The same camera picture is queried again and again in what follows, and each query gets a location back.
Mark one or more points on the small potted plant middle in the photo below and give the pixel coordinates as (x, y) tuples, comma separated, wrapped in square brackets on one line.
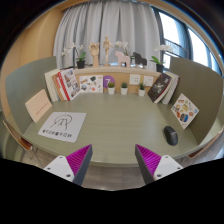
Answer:
[(124, 88)]

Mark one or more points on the grey curtain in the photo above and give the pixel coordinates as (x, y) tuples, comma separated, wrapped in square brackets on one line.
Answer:
[(119, 20)]

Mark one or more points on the wooden chair right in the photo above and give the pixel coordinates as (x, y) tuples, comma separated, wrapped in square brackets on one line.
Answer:
[(212, 151)]

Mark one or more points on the wooden shelf ledge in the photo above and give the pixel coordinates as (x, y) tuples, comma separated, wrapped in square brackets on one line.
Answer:
[(115, 69)]

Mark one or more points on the white illustrated card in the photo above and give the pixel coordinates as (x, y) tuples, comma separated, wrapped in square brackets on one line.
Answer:
[(91, 84)]

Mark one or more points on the small potted plant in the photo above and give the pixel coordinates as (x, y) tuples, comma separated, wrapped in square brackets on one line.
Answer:
[(111, 88), (141, 91), (124, 88)]

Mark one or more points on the wooden mannequin figure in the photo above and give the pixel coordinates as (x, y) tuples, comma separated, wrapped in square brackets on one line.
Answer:
[(107, 45)]

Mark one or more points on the grey desk partition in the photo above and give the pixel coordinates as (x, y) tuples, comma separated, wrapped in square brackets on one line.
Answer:
[(204, 88), (22, 84)]

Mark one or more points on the purple round number sign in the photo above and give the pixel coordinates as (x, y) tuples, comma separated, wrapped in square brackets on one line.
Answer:
[(107, 79)]

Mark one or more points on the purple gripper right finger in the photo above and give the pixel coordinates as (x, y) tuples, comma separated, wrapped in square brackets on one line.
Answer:
[(153, 166)]

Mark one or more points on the white orchid left pot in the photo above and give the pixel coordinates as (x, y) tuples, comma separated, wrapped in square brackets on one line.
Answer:
[(78, 54)]

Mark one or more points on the grey left desk partition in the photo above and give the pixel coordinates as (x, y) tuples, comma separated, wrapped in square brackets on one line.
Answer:
[(22, 84)]

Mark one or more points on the dark cover book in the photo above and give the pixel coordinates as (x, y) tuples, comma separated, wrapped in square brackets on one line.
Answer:
[(159, 86)]

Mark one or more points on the red and white book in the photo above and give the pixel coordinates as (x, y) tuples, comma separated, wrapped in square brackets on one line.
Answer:
[(69, 83)]

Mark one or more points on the white orchid pot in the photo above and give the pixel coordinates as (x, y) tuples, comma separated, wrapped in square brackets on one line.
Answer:
[(160, 63), (78, 54)]

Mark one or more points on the grey right desk partition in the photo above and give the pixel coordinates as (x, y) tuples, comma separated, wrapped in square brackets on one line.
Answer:
[(204, 88)]

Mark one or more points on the pink wooden horse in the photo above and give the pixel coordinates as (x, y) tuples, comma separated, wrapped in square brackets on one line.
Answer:
[(122, 59)]

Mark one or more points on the white orchid right pot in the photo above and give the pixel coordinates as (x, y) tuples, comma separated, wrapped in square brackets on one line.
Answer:
[(160, 63)]

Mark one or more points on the white wall socket right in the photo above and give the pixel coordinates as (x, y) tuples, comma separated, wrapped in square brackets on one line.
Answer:
[(148, 80)]

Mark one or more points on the wooden chair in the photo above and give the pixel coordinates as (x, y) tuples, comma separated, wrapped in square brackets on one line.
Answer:
[(212, 151), (24, 144)]

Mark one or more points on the wooden hand model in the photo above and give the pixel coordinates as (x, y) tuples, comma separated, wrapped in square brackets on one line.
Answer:
[(94, 51)]

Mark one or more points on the beige card with red text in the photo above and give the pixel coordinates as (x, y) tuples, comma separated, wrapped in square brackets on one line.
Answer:
[(38, 105)]

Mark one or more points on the small potted plant right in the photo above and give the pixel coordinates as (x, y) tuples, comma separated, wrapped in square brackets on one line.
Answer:
[(141, 91)]

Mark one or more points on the wooden chair left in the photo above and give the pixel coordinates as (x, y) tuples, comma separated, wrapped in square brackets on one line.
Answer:
[(24, 144)]

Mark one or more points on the white wall socket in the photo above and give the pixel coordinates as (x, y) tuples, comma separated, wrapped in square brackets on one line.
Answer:
[(148, 80), (134, 79)]

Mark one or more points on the small potted plant left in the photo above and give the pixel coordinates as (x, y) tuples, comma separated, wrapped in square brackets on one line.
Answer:
[(111, 88)]

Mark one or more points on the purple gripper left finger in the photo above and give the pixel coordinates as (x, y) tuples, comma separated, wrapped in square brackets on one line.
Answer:
[(73, 167)]

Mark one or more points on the black computer mouse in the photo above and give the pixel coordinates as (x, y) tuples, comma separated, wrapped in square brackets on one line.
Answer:
[(170, 135)]

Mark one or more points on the white orchid centre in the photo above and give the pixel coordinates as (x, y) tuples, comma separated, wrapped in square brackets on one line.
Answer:
[(123, 45)]

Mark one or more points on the white books behind dark book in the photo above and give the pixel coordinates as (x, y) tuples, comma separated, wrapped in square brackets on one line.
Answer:
[(174, 82)]

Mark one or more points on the white wall socket left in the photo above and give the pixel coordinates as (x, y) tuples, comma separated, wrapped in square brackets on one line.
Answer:
[(134, 79)]

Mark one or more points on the white book stack left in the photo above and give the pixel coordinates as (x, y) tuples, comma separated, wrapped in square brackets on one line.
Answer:
[(51, 86)]

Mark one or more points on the black wooden horse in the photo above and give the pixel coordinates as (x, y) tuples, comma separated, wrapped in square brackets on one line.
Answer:
[(139, 59)]

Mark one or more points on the white printed mouse pad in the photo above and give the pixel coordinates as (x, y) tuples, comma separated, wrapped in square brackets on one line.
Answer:
[(63, 126)]

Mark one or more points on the colourful sticker card right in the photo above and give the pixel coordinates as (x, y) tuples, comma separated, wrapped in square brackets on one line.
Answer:
[(184, 110)]

